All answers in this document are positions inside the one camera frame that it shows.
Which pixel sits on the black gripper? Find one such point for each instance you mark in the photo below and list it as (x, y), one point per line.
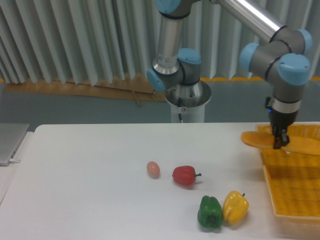
(279, 122)

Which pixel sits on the long orange bread loaf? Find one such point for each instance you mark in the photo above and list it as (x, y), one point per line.
(297, 144)

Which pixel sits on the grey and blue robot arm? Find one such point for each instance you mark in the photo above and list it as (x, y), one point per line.
(282, 62)

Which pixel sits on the yellow woven basket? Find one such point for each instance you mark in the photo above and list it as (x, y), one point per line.
(293, 182)

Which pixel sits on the yellow bell pepper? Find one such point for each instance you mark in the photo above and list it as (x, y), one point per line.
(235, 207)

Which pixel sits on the red bell pepper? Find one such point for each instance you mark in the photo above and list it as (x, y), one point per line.
(185, 175)

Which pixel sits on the green bell pepper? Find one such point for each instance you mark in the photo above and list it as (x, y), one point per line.
(210, 214)

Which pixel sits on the brown egg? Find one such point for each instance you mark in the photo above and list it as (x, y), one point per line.
(153, 169)

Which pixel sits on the brown cardboard sheet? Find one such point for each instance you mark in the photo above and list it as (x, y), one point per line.
(137, 89)

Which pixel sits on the silver laptop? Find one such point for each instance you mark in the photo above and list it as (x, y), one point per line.
(11, 137)

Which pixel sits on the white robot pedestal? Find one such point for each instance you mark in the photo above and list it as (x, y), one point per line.
(188, 102)

